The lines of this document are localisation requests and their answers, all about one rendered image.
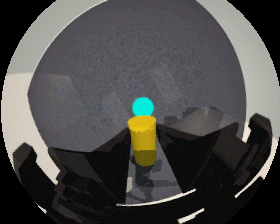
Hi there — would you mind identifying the yellow cylinder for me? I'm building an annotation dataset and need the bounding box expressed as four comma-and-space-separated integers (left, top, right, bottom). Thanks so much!
127, 116, 157, 167

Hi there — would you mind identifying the cyan circle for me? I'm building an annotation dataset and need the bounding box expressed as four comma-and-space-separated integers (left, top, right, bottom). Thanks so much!
132, 98, 154, 117

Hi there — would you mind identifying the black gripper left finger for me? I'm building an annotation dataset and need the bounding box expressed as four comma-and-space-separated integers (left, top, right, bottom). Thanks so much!
47, 127, 131, 204

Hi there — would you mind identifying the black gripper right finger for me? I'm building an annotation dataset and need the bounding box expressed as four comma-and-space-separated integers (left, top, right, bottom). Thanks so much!
156, 122, 239, 193

